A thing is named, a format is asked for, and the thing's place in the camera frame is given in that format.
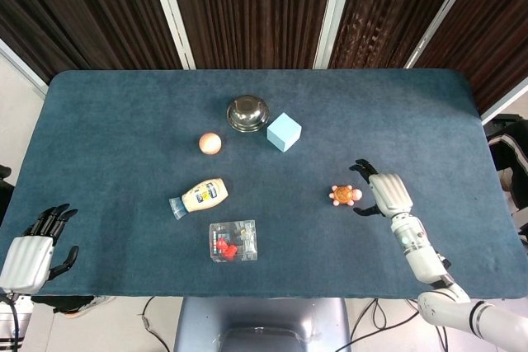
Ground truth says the light blue foam cube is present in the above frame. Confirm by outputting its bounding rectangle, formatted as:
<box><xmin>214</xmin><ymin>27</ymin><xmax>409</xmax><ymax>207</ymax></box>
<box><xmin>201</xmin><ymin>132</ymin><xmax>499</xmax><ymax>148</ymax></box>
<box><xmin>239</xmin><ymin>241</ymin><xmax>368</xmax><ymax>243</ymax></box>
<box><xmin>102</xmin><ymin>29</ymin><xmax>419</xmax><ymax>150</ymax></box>
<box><xmin>266</xmin><ymin>111</ymin><xmax>303</xmax><ymax>154</ymax></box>

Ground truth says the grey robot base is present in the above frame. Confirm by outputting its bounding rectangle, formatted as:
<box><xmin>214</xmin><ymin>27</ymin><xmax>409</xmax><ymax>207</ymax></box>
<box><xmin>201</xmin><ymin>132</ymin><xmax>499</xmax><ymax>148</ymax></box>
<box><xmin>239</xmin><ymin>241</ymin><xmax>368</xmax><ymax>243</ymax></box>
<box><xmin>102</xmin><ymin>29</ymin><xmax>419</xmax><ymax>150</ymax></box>
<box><xmin>172</xmin><ymin>297</ymin><xmax>352</xmax><ymax>352</ymax></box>

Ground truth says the black floor cable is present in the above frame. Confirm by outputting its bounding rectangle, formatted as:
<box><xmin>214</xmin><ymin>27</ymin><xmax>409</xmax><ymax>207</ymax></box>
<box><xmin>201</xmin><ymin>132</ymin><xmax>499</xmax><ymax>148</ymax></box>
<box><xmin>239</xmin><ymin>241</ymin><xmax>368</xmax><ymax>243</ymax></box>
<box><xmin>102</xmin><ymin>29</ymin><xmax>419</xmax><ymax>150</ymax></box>
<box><xmin>141</xmin><ymin>296</ymin><xmax>177</xmax><ymax>352</ymax></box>
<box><xmin>350</xmin><ymin>297</ymin><xmax>453</xmax><ymax>352</ymax></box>

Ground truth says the blue table cloth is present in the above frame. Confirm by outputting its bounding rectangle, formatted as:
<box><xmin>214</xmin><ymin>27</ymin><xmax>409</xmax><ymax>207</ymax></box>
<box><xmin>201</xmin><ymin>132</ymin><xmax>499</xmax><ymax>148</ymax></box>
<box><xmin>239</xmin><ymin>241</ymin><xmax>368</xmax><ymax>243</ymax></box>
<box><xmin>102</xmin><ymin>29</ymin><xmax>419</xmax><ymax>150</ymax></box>
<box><xmin>0</xmin><ymin>68</ymin><xmax>521</xmax><ymax>300</ymax></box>

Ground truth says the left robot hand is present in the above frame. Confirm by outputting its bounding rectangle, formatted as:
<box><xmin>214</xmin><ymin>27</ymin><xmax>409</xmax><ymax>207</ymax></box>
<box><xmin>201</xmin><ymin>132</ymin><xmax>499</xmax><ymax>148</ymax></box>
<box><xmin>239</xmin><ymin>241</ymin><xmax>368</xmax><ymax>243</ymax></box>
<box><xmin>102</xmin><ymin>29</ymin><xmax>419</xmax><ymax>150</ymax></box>
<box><xmin>0</xmin><ymin>203</ymin><xmax>80</xmax><ymax>294</ymax></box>

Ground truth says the orange turtle toy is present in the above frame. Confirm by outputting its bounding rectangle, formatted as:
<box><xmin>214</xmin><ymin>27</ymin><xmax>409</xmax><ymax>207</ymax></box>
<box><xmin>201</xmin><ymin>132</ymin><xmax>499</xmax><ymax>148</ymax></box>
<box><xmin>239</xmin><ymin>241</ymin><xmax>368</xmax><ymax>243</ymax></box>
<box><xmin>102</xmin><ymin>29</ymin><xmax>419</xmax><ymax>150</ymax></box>
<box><xmin>328</xmin><ymin>185</ymin><xmax>364</xmax><ymax>208</ymax></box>

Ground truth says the mayonnaise bottle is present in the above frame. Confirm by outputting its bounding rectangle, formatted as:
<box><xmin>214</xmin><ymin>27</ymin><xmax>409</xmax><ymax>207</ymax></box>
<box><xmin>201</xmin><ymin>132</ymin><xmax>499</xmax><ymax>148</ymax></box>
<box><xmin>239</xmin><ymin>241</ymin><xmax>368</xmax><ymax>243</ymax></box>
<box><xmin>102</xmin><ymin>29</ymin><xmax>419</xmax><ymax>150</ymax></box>
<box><xmin>168</xmin><ymin>177</ymin><xmax>230</xmax><ymax>220</ymax></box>

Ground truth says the white partition frame post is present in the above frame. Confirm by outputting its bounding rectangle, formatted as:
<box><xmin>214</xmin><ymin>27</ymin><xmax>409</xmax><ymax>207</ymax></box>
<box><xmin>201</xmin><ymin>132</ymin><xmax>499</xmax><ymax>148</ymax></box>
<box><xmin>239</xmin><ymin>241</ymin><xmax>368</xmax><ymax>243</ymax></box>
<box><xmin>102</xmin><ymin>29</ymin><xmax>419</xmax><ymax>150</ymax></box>
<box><xmin>0</xmin><ymin>38</ymin><xmax>49</xmax><ymax>96</ymax></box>
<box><xmin>144</xmin><ymin>0</ymin><xmax>196</xmax><ymax>71</ymax></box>
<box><xmin>403</xmin><ymin>0</ymin><xmax>484</xmax><ymax>69</ymax></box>
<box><xmin>312</xmin><ymin>0</ymin><xmax>358</xmax><ymax>70</ymax></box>

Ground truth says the black jacket on chair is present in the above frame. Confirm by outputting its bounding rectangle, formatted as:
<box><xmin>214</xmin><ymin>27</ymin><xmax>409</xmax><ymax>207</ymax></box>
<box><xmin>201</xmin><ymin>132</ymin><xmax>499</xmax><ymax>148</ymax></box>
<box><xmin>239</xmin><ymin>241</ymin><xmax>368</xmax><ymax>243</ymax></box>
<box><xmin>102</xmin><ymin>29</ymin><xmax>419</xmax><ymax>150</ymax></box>
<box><xmin>483</xmin><ymin>116</ymin><xmax>528</xmax><ymax>246</ymax></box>

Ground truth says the black shoe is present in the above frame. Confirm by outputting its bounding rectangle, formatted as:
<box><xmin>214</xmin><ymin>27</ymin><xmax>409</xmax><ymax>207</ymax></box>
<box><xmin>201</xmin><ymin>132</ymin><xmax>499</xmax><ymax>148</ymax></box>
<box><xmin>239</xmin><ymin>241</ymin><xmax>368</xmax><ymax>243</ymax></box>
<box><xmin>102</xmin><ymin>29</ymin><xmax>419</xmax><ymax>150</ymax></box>
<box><xmin>31</xmin><ymin>293</ymin><xmax>117</xmax><ymax>319</ymax></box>

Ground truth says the steel bowl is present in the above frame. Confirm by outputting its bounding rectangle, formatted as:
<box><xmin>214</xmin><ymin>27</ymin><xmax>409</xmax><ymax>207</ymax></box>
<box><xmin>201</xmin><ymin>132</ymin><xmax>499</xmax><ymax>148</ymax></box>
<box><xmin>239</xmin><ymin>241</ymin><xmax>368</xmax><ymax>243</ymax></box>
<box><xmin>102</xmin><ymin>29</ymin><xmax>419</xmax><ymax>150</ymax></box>
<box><xmin>225</xmin><ymin>94</ymin><xmax>271</xmax><ymax>134</ymax></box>

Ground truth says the clear box with red pieces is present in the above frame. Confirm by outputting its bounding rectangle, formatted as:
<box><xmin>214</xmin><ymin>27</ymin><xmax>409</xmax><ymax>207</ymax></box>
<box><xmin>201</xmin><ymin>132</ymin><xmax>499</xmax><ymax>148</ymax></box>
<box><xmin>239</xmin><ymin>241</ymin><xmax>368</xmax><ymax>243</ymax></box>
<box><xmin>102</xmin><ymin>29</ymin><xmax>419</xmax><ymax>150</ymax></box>
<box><xmin>208</xmin><ymin>219</ymin><xmax>260</xmax><ymax>263</ymax></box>

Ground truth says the black chair edge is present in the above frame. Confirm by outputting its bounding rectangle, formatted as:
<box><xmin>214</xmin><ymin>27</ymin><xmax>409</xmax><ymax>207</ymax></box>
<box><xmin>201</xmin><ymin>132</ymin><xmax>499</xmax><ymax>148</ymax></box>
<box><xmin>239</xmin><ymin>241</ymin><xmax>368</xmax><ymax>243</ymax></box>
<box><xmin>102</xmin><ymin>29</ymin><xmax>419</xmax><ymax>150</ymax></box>
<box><xmin>0</xmin><ymin>164</ymin><xmax>14</xmax><ymax>225</ymax></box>

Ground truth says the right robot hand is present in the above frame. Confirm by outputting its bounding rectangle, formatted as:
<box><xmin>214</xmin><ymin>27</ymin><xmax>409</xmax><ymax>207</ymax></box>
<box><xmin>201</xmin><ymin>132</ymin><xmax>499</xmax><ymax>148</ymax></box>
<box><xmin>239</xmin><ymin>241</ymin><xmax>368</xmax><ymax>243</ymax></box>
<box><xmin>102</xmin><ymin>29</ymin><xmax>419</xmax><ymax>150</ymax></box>
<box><xmin>348</xmin><ymin>158</ymin><xmax>414</xmax><ymax>218</ymax></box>

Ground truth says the peach coloured ball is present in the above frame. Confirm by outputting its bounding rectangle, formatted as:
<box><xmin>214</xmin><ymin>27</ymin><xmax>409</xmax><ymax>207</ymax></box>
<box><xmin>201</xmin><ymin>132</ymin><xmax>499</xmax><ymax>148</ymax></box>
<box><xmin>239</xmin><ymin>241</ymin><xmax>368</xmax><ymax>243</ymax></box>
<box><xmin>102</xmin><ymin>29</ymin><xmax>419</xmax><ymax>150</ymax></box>
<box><xmin>198</xmin><ymin>132</ymin><xmax>223</xmax><ymax>157</ymax></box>

